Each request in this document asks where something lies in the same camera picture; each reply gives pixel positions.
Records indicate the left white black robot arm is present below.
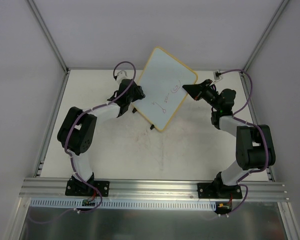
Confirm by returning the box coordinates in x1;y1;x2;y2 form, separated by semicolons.
57;79;146;196

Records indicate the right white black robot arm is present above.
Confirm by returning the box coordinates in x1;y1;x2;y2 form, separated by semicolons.
183;79;276;198

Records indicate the right aluminium frame post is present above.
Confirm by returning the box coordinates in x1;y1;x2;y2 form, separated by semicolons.
243;0;291;72

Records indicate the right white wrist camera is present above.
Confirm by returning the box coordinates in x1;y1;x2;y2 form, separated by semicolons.
213;70;222;81

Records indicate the aluminium frame post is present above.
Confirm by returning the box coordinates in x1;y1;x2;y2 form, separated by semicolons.
25;0;69;74
243;0;291;72

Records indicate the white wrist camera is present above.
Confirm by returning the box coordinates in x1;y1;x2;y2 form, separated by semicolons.
213;70;222;81
114;70;128;85

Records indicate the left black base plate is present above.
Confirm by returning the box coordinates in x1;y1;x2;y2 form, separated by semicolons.
65;178;110;197

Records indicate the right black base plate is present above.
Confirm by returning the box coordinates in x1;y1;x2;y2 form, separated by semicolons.
197;182;243;200

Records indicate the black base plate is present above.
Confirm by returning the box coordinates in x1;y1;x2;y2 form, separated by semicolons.
197;182;243;200
65;178;110;197

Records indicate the yellow framed whiteboard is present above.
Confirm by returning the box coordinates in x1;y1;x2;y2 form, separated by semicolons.
133;47;198;132

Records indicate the white slotted cable duct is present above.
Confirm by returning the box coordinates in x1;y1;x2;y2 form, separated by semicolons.
29;197;217;212

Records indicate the aluminium extrusion rail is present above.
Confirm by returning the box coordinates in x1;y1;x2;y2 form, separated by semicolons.
19;177;290;202

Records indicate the left aluminium frame post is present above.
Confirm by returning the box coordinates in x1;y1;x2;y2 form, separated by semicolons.
25;0;69;74

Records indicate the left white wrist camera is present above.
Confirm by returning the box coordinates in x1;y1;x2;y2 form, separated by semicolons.
114;70;128;85

